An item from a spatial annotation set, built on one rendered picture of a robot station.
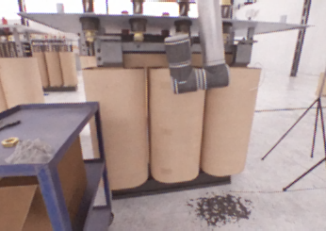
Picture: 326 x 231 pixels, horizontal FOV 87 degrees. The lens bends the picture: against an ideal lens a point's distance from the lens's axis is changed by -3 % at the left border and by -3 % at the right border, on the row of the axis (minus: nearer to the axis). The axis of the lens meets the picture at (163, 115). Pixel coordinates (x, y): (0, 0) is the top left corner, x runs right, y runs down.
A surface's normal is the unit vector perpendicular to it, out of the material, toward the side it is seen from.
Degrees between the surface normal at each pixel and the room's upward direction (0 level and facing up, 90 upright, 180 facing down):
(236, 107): 90
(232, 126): 90
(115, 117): 90
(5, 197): 26
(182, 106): 90
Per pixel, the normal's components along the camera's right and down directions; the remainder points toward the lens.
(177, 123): 0.22, 0.31
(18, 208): 0.07, -0.72
